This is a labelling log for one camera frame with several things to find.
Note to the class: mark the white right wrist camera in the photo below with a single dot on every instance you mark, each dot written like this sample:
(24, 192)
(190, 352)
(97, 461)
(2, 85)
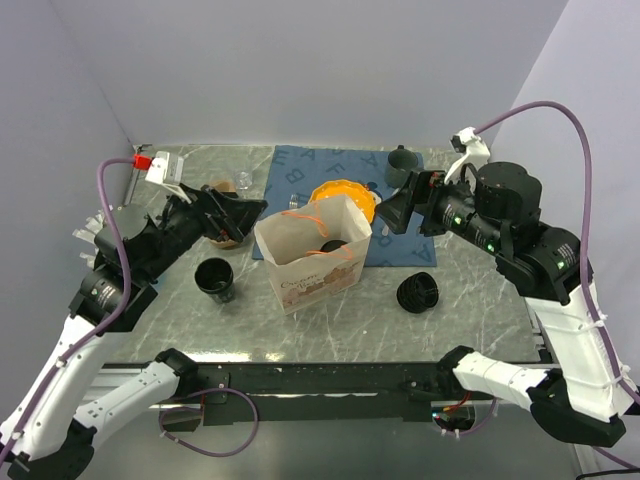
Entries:
(472, 149)

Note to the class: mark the small clear glass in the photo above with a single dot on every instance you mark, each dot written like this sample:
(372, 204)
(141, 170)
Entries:
(243, 180)

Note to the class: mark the orange polka dot plate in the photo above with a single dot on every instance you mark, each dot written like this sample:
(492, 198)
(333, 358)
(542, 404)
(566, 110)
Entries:
(364, 198)

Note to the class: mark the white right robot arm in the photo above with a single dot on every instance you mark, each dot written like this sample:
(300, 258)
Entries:
(583, 399)

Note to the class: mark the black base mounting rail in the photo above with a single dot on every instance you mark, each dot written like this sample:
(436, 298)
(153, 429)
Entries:
(320, 391)

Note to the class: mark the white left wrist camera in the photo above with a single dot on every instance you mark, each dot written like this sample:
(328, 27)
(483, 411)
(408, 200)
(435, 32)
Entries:
(164, 170)

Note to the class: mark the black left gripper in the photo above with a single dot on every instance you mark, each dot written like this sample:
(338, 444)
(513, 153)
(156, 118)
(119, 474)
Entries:
(221, 216)

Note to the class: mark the beige paper takeout bag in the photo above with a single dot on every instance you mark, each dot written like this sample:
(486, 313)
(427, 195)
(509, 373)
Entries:
(290, 241)

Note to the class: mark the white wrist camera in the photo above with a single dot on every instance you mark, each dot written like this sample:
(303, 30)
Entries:
(472, 149)
(164, 170)

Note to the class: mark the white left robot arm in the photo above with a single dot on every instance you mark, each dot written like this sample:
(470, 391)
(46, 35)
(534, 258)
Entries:
(54, 432)

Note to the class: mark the stack of black cup lids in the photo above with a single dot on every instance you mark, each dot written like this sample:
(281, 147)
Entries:
(418, 293)

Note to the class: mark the dark green mug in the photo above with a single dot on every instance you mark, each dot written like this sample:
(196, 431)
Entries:
(400, 162)

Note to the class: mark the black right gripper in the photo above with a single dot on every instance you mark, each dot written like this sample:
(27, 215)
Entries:
(428, 188)

